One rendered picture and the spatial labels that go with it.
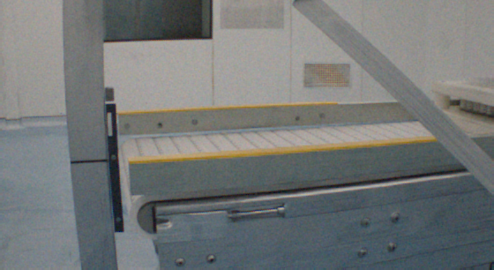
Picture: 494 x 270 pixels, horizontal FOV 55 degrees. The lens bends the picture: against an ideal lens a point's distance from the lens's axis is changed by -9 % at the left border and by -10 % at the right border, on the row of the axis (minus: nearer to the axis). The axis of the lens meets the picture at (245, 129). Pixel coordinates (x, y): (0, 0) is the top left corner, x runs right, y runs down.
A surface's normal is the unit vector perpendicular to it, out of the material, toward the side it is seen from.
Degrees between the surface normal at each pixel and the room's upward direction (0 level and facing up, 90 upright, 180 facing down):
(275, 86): 90
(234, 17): 90
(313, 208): 90
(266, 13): 90
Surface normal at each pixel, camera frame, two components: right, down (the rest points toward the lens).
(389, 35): 0.18, 0.20
